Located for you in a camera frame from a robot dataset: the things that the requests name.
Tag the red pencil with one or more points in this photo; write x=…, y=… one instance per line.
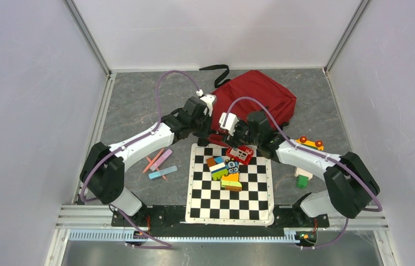
x=156, y=169

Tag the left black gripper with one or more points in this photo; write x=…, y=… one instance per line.
x=207, y=131

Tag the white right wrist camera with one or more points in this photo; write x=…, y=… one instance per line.
x=227, y=122

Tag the orange pencil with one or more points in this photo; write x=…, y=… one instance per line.
x=151, y=161

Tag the red backpack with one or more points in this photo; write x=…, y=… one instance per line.
x=279, y=101

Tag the long striped block tower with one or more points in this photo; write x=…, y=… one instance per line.
x=303, y=176

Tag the light blue highlighter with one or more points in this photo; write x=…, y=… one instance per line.
x=163, y=172

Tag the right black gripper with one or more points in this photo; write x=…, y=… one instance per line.
x=229, y=139

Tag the brown blue green block stack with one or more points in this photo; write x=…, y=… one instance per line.
x=217, y=168

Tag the blue toothed cable rail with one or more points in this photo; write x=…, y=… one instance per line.
x=129, y=235

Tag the blue owl number block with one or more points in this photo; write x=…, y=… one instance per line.
x=232, y=166

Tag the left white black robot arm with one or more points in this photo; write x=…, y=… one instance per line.
x=104, y=170

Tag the black white chessboard mat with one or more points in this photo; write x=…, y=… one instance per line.
x=224, y=192

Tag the pink highlighter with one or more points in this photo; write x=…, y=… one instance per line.
x=160, y=159

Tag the red plastic card box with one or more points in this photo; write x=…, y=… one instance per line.
x=242, y=154

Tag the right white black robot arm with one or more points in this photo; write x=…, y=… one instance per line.
x=350, y=187

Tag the green yellow orange block stack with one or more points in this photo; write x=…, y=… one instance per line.
x=231, y=182

